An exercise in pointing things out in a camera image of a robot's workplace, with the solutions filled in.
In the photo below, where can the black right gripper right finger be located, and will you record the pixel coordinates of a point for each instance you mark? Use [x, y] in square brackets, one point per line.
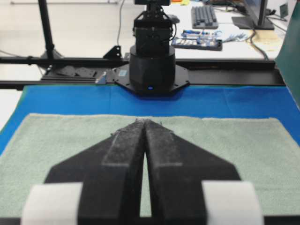
[192, 186]

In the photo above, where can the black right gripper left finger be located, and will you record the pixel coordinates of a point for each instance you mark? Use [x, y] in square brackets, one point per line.
[98, 186]

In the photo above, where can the light green bath towel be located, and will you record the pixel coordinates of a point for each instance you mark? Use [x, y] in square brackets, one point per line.
[262, 150]

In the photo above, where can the blue table cloth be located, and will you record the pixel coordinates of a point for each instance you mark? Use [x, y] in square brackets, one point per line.
[193, 101]

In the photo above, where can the black vertical stand pole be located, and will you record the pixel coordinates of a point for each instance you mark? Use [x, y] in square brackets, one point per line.
[50, 51]

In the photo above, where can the dark grey keyboard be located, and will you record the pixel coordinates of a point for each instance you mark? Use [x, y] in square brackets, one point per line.
[204, 18]

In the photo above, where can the dark green side cloth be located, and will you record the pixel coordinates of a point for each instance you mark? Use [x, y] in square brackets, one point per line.
[288, 60]

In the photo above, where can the black monitor stand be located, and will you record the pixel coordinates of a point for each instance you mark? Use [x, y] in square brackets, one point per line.
[256, 16]

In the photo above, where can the black octagonal left base plate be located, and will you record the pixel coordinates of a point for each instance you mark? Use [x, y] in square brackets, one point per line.
[180, 77]

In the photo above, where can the black aluminium frame rail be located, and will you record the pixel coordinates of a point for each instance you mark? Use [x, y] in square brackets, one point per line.
[201, 72]

